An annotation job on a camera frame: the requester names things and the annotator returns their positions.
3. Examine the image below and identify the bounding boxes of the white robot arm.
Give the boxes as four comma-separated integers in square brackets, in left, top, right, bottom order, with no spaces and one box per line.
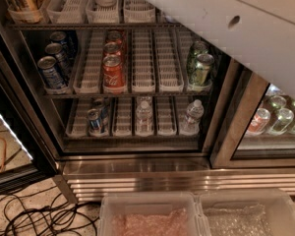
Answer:
[147,0,295,99]

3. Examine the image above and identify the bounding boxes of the stainless steel fridge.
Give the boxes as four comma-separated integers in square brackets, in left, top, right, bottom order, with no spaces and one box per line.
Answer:
[0,0,295,203]

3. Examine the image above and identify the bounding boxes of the front red coca-cola can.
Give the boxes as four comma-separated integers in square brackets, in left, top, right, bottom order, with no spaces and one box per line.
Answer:
[102,55,125,88]

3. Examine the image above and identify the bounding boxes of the red coca-cola can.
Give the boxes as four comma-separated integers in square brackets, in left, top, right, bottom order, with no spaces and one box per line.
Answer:
[106,30,124,45]
[103,42,123,57]
[102,55,125,88]

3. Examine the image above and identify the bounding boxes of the back blue can bottom shelf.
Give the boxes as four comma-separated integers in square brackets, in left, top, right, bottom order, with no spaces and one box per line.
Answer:
[93,97,109,125]

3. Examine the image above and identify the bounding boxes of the blue can shelf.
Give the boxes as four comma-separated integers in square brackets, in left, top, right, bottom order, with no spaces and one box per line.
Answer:
[93,97,109,125]
[88,108,104,134]

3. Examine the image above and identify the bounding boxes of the front blue can bottom shelf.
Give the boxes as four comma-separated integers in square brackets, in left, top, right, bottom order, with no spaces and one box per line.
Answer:
[88,108,104,134]

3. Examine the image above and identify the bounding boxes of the middle red coca-cola can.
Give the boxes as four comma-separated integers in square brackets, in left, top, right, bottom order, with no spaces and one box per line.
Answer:
[103,42,123,57]

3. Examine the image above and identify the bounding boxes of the back green can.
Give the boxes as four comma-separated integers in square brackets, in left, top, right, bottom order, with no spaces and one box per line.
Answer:
[186,40,208,76]

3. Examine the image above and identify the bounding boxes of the back red coca-cola can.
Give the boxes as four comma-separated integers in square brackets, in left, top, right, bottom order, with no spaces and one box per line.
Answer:
[106,30,124,45]

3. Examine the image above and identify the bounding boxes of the middle blue pepsi can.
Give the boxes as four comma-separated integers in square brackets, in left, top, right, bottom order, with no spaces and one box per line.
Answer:
[45,42,72,79]

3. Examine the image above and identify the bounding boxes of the blue pepsi can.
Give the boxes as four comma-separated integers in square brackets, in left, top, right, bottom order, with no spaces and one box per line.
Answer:
[37,56,67,89]
[45,42,72,79]
[49,30,78,58]

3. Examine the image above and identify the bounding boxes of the front blue pepsi can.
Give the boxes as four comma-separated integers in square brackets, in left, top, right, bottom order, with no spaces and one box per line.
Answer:
[37,56,67,89]

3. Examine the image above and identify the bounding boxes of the right glass fridge door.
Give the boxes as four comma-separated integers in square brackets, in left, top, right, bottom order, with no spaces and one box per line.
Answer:
[210,60,295,168]

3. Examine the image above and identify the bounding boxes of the red can behind glass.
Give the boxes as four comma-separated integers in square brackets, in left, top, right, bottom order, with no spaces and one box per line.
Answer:
[246,108,270,136]

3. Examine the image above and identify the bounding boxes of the back blue pepsi can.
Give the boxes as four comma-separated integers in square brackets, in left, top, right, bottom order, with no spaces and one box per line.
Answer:
[49,30,78,58]

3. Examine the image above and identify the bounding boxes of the open left fridge door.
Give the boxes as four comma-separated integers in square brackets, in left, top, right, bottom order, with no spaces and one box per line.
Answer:
[0,51,56,195]

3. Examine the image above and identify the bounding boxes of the middle water bottle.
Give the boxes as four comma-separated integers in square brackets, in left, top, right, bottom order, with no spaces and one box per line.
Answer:
[136,100,153,136]

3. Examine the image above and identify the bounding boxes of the water bottle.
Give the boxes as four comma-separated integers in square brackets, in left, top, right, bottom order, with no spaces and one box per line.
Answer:
[136,100,153,136]
[182,99,204,135]

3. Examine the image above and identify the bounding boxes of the right water bottle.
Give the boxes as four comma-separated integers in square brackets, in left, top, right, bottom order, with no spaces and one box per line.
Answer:
[182,99,204,135]

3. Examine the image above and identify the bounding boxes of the left clear plastic bin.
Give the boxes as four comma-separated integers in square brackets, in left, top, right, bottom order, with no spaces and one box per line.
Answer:
[98,192,206,236]

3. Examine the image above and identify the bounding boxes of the clear plastic bin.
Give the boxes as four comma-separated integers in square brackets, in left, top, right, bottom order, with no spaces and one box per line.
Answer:
[200,189,295,236]
[98,192,206,236]

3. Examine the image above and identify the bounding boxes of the right clear plastic bin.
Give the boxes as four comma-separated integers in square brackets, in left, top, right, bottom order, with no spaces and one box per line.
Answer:
[200,189,295,236]

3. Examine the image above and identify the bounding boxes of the black floor cables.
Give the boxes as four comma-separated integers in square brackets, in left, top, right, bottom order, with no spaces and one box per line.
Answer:
[0,184,100,236]

